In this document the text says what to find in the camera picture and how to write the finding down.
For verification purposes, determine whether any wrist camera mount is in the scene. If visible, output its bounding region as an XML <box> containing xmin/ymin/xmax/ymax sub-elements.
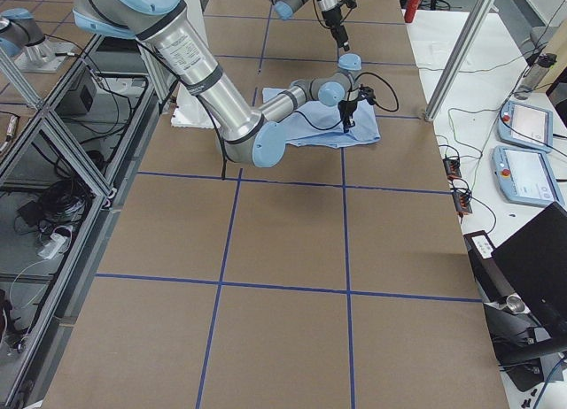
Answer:
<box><xmin>338</xmin><ymin>0</ymin><xmax>358</xmax><ymax>10</ymax></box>
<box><xmin>357</xmin><ymin>84</ymin><xmax>377</xmax><ymax>105</ymax></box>

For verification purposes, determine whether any light blue t-shirt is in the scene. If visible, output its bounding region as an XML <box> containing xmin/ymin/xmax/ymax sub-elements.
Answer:
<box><xmin>279</xmin><ymin>101</ymin><xmax>380</xmax><ymax>149</ymax></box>

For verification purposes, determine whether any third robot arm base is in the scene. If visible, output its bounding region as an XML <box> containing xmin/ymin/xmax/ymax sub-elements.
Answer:
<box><xmin>1</xmin><ymin>8</ymin><xmax>68</xmax><ymax>73</ymax></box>

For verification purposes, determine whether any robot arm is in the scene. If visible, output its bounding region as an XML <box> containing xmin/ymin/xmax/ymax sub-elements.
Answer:
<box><xmin>269</xmin><ymin>0</ymin><xmax>356</xmax><ymax>52</ymax></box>
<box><xmin>74</xmin><ymin>0</ymin><xmax>365</xmax><ymax>167</ymax></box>

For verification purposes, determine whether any lower teach pendant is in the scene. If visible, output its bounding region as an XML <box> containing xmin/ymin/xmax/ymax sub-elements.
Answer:
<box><xmin>491</xmin><ymin>145</ymin><xmax>564</xmax><ymax>207</ymax></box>

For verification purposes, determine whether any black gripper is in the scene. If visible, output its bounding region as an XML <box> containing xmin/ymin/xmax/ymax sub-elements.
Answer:
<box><xmin>338</xmin><ymin>99</ymin><xmax>358</xmax><ymax>133</ymax></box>
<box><xmin>322</xmin><ymin>8</ymin><xmax>350</xmax><ymax>51</ymax></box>

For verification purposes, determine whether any teach pendant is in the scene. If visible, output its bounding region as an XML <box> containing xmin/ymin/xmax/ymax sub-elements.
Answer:
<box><xmin>491</xmin><ymin>145</ymin><xmax>564</xmax><ymax>207</ymax></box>
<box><xmin>497</xmin><ymin>101</ymin><xmax>553</xmax><ymax>152</ymax></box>

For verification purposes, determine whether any aluminium frame cabinet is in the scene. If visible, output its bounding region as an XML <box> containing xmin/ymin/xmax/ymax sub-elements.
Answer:
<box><xmin>1</xmin><ymin>37</ymin><xmax>164</xmax><ymax>408</ymax></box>

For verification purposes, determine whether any orange black connector block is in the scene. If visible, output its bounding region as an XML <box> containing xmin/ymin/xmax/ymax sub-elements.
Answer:
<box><xmin>443</xmin><ymin>157</ymin><xmax>462</xmax><ymax>180</ymax></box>

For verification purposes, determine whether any clear water bottle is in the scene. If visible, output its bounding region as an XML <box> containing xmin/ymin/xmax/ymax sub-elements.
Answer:
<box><xmin>515</xmin><ymin>53</ymin><xmax>557</xmax><ymax>100</ymax></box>

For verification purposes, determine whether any upper teach pendant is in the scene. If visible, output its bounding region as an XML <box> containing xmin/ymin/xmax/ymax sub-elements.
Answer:
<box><xmin>497</xmin><ymin>101</ymin><xmax>553</xmax><ymax>152</ymax></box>

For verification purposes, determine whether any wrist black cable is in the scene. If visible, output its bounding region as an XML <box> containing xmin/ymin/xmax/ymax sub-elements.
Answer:
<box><xmin>274</xmin><ymin>0</ymin><xmax>355</xmax><ymax>29</ymax></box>
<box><xmin>219</xmin><ymin>72</ymin><xmax>400</xmax><ymax>180</ymax></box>

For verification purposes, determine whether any red fire extinguisher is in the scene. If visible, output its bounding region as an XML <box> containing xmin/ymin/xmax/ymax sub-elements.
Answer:
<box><xmin>404</xmin><ymin>0</ymin><xmax>421</xmax><ymax>24</ymax></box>

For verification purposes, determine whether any aluminium frame post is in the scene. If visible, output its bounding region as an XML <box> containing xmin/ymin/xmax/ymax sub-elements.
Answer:
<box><xmin>423</xmin><ymin>0</ymin><xmax>495</xmax><ymax>122</ymax></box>

